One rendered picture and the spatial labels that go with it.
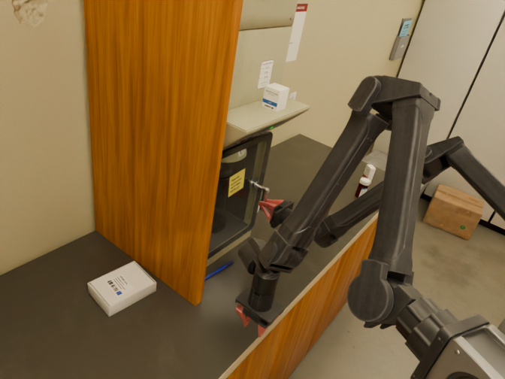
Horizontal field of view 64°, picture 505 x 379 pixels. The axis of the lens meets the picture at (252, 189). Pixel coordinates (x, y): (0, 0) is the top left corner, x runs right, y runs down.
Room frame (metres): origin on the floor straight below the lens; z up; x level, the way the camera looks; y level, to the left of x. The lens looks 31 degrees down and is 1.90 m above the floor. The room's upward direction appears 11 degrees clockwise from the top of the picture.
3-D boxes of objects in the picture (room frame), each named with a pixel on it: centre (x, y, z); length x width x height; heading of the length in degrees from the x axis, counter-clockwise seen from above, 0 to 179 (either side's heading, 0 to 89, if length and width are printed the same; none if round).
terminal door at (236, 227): (1.10, 0.05, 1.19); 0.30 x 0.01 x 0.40; 149
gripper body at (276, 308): (0.68, -0.07, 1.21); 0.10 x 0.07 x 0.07; 59
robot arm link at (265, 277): (0.68, -0.06, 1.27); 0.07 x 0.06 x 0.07; 31
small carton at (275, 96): (1.11, -0.01, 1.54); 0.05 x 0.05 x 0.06; 60
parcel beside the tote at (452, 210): (3.17, -1.81, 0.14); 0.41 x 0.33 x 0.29; 65
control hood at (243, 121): (1.07, 0.01, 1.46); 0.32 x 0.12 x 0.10; 149
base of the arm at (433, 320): (0.43, -0.31, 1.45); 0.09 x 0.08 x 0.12; 121
